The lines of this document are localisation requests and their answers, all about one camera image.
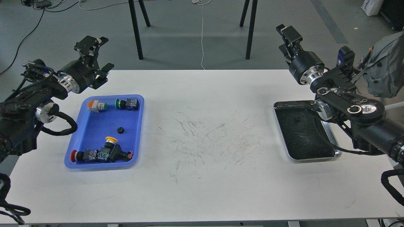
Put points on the orange push button switch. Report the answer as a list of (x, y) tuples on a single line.
[(96, 106)]

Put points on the black table leg right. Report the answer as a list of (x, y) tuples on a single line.
[(251, 24)]

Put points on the black switch with red wires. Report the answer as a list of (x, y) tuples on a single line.
[(108, 155)]

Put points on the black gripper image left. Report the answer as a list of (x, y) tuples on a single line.
[(78, 75)]

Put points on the yellow mushroom push button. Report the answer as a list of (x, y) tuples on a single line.
[(110, 142)]

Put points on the green push button switch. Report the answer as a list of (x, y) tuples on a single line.
[(128, 104)]

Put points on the red push button switch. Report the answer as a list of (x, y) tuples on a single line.
[(89, 155)]

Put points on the grey backpack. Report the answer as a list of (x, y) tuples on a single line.
[(382, 67)]

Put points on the black table leg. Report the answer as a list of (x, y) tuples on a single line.
[(251, 24), (135, 24)]

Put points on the blue plastic tray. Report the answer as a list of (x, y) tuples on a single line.
[(93, 128)]

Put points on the silver metal tray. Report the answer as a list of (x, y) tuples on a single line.
[(309, 140)]

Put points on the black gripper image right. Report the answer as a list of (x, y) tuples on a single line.
[(304, 59)]

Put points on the black power strip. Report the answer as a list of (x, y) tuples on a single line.
[(41, 4)]

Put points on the black table leg left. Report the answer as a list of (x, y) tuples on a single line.
[(135, 24)]

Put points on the white cardboard box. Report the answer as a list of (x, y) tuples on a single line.
[(372, 7)]

